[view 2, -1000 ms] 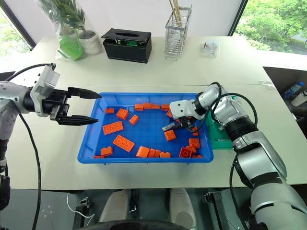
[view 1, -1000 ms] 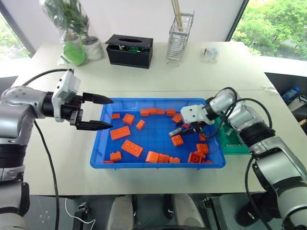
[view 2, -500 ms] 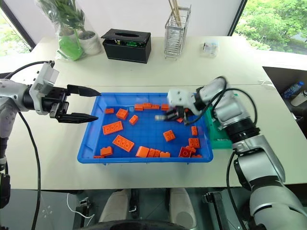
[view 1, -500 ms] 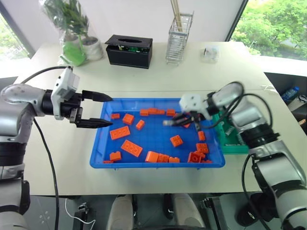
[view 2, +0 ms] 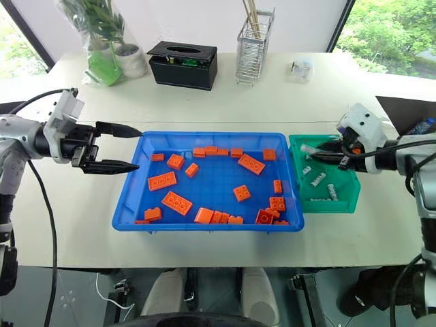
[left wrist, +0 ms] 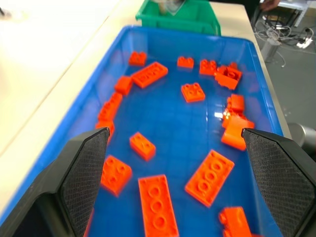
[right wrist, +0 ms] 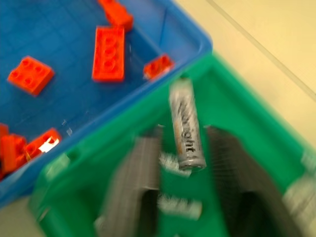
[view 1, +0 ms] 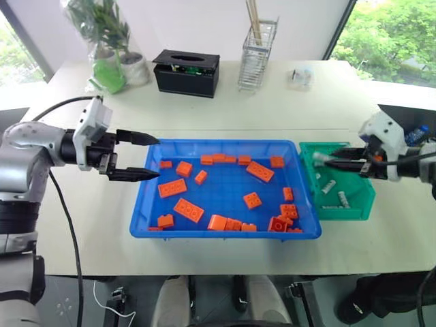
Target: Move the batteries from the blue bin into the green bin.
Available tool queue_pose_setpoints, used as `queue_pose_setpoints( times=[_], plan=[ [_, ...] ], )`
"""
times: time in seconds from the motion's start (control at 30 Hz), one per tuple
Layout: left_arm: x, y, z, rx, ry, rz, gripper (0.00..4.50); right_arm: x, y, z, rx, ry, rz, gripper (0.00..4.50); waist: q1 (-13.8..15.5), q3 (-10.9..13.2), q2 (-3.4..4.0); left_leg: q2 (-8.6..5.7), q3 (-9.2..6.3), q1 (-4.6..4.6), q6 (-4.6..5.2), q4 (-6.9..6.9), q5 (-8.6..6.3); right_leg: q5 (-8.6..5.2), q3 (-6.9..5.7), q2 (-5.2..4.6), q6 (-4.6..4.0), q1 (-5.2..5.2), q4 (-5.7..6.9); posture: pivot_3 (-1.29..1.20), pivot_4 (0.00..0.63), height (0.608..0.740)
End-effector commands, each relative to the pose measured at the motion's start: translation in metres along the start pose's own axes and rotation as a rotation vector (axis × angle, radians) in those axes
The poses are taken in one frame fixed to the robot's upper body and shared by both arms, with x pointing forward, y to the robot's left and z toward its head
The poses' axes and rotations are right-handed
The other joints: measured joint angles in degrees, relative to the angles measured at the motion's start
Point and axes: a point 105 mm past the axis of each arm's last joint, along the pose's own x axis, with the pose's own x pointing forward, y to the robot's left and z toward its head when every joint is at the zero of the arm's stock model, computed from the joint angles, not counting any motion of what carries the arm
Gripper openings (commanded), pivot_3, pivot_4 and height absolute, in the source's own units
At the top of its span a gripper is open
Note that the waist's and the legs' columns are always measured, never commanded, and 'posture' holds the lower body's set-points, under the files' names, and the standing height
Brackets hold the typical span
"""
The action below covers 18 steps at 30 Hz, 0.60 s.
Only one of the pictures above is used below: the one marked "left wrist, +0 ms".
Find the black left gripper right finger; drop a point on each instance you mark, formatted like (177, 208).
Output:
(284, 182)

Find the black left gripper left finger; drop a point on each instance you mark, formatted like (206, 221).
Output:
(74, 187)

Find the large blue plastic bin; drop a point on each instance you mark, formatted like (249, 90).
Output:
(177, 123)

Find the green plastic bin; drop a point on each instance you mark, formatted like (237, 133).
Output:
(182, 23)

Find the person's bare hand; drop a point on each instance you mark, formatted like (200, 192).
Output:
(271, 4)

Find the small orange toy brick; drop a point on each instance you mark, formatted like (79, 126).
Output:
(123, 85)
(237, 102)
(193, 92)
(230, 72)
(234, 222)
(232, 139)
(208, 67)
(234, 119)
(225, 82)
(185, 62)
(115, 174)
(137, 59)
(142, 145)

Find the long orange toy brick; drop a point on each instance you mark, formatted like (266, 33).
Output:
(110, 106)
(158, 207)
(150, 74)
(209, 178)

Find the white power strip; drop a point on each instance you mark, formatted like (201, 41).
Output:
(304, 43)

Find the clear plastic bag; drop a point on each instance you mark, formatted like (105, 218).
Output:
(171, 6)

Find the silver metal cylinder post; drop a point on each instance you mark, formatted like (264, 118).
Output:
(270, 50)
(304, 135)

